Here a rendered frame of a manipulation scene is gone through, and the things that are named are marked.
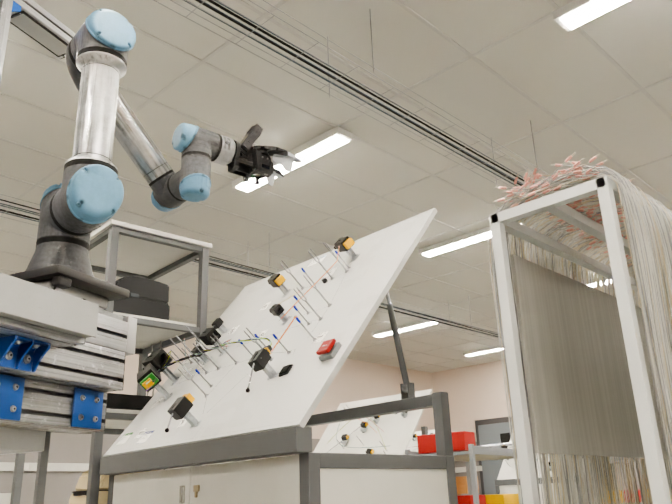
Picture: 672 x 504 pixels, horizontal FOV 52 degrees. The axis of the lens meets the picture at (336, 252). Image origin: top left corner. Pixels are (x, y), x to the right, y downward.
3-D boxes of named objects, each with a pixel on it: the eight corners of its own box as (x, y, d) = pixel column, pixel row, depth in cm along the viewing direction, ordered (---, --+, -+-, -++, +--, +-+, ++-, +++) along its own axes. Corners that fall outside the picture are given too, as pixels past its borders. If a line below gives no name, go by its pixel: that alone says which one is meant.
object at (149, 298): (107, 312, 292) (110, 269, 299) (82, 323, 308) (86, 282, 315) (170, 323, 312) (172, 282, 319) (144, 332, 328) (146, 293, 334)
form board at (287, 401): (106, 459, 263) (102, 455, 263) (247, 289, 331) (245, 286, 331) (303, 428, 181) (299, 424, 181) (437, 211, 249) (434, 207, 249)
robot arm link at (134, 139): (43, 63, 177) (155, 222, 185) (58, 41, 169) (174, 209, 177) (79, 49, 184) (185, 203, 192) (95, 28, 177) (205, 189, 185)
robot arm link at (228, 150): (207, 143, 186) (223, 127, 180) (222, 148, 188) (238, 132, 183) (208, 166, 182) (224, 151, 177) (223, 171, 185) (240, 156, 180)
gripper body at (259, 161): (260, 186, 192) (223, 175, 184) (258, 160, 196) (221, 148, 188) (276, 173, 187) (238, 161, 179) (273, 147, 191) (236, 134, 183)
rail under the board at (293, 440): (296, 451, 178) (296, 425, 180) (98, 475, 260) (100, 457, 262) (312, 452, 181) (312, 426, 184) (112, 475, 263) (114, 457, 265)
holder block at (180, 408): (175, 446, 223) (155, 425, 221) (197, 417, 231) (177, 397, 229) (182, 445, 220) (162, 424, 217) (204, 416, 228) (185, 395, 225)
